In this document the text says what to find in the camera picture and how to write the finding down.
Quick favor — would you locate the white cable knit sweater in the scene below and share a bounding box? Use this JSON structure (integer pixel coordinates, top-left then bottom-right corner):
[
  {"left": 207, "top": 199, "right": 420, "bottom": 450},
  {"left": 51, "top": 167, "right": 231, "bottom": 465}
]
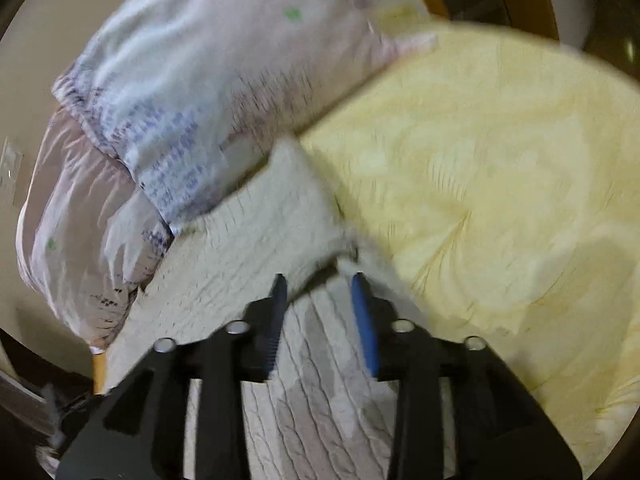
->
[{"left": 102, "top": 136, "right": 458, "bottom": 480}]

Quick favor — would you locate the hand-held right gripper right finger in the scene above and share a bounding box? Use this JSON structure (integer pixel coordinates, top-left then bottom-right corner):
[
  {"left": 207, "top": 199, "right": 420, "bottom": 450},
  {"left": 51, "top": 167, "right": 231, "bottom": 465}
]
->
[{"left": 350, "top": 272, "right": 584, "bottom": 480}]

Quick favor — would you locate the yellow bed sheet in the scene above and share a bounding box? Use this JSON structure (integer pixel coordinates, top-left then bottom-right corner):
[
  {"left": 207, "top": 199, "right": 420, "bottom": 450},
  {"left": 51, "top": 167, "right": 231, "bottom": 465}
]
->
[{"left": 299, "top": 2, "right": 640, "bottom": 475}]

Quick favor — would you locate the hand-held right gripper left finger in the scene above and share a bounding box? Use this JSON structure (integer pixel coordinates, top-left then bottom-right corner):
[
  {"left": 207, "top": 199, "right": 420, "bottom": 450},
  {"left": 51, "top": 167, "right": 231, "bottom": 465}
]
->
[{"left": 54, "top": 274, "right": 289, "bottom": 480}]

